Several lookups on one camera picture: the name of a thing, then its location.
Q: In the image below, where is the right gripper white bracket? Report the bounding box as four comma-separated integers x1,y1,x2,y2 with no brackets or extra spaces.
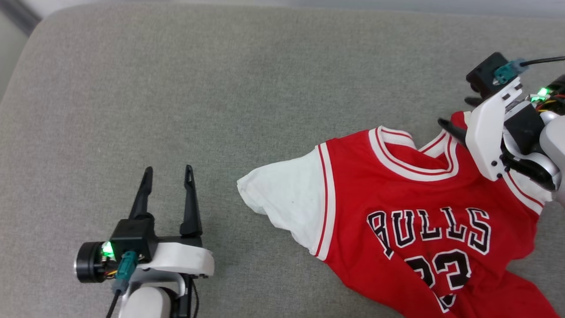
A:
438,74,565,182

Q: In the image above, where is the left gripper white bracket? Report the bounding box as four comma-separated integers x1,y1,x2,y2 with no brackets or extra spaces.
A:
74,165,216,284

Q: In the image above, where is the red white basketball jersey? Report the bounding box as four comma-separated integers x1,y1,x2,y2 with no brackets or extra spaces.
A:
237,110,559,318

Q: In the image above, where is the grey fabric sofa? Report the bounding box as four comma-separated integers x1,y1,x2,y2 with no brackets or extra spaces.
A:
0,0,565,318

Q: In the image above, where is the right camera cable teal plug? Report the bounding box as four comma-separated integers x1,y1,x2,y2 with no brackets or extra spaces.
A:
493,56,565,85

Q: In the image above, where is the camera cable teal plug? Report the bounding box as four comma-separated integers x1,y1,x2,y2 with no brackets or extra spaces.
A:
105,250,138,318
493,56,565,85

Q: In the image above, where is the left camera cable teal plug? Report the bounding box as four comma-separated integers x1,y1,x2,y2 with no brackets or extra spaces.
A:
105,250,138,318

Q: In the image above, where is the thin black cable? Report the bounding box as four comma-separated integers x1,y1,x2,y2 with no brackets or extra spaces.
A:
190,276,200,318

